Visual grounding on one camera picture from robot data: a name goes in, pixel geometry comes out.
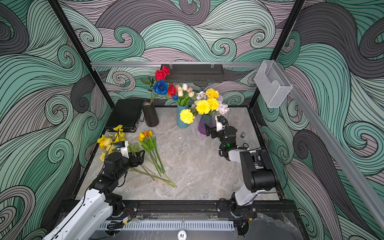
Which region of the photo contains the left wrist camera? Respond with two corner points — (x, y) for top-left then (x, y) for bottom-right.
(116, 141), (129, 158)

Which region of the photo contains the black ribbed hard case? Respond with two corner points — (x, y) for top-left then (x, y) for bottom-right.
(105, 99), (143, 133)

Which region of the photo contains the purple glass vase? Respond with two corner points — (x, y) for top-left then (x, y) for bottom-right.
(197, 114), (217, 136)

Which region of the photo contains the blue rose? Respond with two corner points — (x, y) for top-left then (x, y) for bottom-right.
(153, 80), (168, 95)

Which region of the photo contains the red rose stem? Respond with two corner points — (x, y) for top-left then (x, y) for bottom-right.
(140, 65), (178, 105)

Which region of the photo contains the white slotted cable duct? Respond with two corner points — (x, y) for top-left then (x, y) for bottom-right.
(118, 220), (235, 232)

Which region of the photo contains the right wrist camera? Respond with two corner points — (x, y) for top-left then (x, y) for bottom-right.
(215, 116), (224, 132)

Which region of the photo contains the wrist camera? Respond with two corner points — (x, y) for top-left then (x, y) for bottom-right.
(116, 141), (129, 158)
(215, 116), (224, 132)

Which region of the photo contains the black cylindrical vase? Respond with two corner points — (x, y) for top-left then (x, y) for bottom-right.
(142, 100), (159, 127)

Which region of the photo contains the yellow flower bunch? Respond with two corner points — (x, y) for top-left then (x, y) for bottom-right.
(129, 161), (177, 188)

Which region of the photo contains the pale yellow blossom spray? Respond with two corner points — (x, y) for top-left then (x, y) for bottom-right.
(96, 134), (172, 184)

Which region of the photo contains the yellow ranunculus stem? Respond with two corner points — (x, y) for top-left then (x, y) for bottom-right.
(114, 125), (166, 174)

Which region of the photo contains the black hanging tray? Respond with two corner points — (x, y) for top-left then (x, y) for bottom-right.
(161, 63), (225, 83)

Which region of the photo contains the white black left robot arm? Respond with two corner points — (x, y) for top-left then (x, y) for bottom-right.
(43, 150), (145, 240)

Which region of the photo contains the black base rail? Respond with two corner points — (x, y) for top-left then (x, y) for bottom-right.
(59, 199), (298, 220)

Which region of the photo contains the single yellow tulip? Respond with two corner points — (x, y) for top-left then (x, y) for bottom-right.
(148, 130), (166, 174)

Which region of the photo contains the clear acrylic wall box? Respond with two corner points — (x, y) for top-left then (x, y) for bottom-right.
(254, 60), (293, 108)

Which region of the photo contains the orange yellow tulip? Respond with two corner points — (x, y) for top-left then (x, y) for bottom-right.
(143, 131), (166, 175)

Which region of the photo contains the teal ceramic vase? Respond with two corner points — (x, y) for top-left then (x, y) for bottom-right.
(176, 104), (190, 129)

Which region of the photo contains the yellow tulip bouquet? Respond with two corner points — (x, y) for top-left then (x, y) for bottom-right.
(168, 84), (196, 107)

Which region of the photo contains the yellow carnation bouquet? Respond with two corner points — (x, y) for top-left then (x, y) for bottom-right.
(190, 89), (230, 116)

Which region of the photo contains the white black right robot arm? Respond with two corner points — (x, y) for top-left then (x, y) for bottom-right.
(205, 124), (277, 210)

